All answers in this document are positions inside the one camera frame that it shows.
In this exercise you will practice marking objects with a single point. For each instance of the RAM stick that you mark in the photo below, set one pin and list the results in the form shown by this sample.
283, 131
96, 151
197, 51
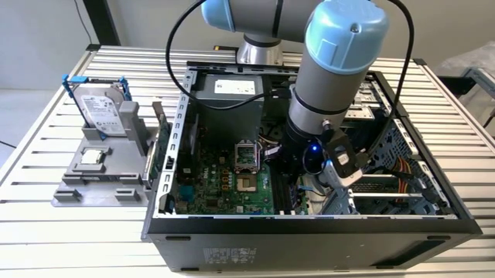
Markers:
100, 175
296, 198

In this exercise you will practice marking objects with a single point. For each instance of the CPU socket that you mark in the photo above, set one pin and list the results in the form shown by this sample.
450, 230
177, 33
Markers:
247, 183

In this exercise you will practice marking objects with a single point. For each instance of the optical drive bay cage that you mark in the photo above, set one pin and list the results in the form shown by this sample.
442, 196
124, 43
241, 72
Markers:
361, 113

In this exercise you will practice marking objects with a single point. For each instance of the grey power supply unit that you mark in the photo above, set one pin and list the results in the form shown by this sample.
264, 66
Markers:
228, 124

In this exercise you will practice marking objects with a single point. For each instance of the perforated disk bay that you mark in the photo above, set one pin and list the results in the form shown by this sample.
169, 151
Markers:
383, 182

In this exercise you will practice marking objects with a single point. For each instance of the green motherboard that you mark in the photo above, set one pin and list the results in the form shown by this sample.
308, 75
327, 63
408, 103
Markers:
208, 185

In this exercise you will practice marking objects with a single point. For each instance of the black PC case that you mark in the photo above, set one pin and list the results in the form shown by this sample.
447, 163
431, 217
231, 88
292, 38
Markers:
271, 249

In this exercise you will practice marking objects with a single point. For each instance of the green graphics card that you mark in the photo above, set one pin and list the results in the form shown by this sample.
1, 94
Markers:
164, 136

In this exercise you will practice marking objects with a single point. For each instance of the yellow tipped black connector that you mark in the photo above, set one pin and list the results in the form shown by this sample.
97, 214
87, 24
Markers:
224, 47

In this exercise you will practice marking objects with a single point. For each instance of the black box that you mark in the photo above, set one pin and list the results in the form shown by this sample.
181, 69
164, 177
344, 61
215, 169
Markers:
456, 85

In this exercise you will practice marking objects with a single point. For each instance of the grey parts rack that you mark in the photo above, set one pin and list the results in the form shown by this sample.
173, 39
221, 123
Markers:
116, 162

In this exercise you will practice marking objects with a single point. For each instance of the silver CPU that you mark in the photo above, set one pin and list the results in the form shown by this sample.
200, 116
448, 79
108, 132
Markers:
92, 156

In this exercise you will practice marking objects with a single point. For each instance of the hard disk in blue carrier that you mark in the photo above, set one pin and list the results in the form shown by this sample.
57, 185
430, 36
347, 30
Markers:
99, 107

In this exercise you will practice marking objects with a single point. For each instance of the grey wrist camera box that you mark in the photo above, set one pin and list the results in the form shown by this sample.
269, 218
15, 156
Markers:
348, 176

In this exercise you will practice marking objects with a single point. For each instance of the black upright post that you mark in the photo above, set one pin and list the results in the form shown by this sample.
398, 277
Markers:
101, 20

